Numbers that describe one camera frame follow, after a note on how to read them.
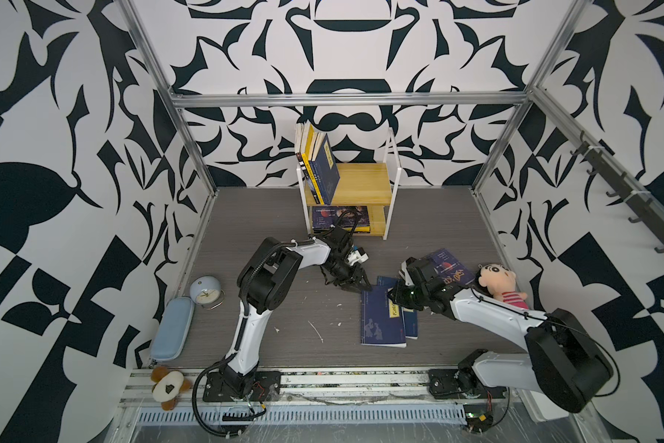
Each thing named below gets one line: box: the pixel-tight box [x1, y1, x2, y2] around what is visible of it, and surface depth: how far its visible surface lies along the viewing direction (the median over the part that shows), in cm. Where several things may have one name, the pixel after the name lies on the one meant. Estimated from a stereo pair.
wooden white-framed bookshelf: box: [296, 128, 403, 241], surface depth 101 cm
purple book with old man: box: [311, 205, 370, 229], surface depth 103 cm
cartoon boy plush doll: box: [474, 263, 530, 310], surface depth 88 cm
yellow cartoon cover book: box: [300, 152, 326, 205], surface depth 81 cm
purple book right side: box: [426, 247, 476, 288], surface depth 96 cm
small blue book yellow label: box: [309, 132, 341, 205], surface depth 85 cm
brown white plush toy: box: [151, 365, 191, 411], surface depth 74 cm
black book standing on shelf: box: [295, 121, 317, 203], surface depth 79 cm
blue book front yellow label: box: [309, 132, 335, 205], surface depth 84 cm
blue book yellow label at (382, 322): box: [360, 285, 407, 348], surface depth 85 cm
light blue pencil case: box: [150, 297, 196, 361], surface depth 83 cm
